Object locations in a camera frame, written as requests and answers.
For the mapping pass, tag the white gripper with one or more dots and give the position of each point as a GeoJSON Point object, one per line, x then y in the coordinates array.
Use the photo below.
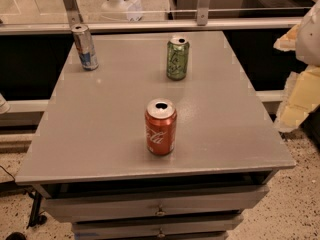
{"type": "Point", "coordinates": [309, 37]}

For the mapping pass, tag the silver blue redbull can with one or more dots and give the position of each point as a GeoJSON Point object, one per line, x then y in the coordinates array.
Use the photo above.
{"type": "Point", "coordinates": [85, 46]}

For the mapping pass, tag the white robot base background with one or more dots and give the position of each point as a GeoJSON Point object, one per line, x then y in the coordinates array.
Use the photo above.
{"type": "Point", "coordinates": [122, 4]}

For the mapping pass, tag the green soda can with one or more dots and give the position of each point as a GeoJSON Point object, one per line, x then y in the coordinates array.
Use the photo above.
{"type": "Point", "coordinates": [177, 58]}

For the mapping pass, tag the red coke can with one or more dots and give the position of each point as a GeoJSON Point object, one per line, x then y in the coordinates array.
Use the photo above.
{"type": "Point", "coordinates": [160, 123]}

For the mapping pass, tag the grey top drawer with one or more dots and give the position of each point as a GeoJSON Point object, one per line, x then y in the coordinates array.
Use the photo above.
{"type": "Point", "coordinates": [145, 205]}

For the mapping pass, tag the grey drawer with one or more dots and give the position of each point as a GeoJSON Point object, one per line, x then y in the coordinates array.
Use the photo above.
{"type": "Point", "coordinates": [145, 205]}
{"type": "Point", "coordinates": [149, 227]}

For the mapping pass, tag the grey lower drawer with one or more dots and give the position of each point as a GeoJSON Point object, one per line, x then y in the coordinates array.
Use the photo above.
{"type": "Point", "coordinates": [149, 227]}

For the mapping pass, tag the metal top drawer knob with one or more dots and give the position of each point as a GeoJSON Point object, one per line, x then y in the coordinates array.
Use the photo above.
{"type": "Point", "coordinates": [160, 212]}

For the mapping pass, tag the metal drawer knob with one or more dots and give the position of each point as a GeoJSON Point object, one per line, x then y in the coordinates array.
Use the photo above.
{"type": "Point", "coordinates": [161, 234]}
{"type": "Point", "coordinates": [160, 212]}

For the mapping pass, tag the metal lower drawer knob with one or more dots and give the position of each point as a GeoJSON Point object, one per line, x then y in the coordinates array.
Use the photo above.
{"type": "Point", "coordinates": [161, 234]}

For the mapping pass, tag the grey cabinet table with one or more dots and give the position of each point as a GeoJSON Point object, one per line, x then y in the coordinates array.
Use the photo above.
{"type": "Point", "coordinates": [126, 153]}

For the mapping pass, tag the metal railing frame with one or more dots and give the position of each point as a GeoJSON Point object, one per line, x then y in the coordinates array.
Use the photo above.
{"type": "Point", "coordinates": [22, 17]}

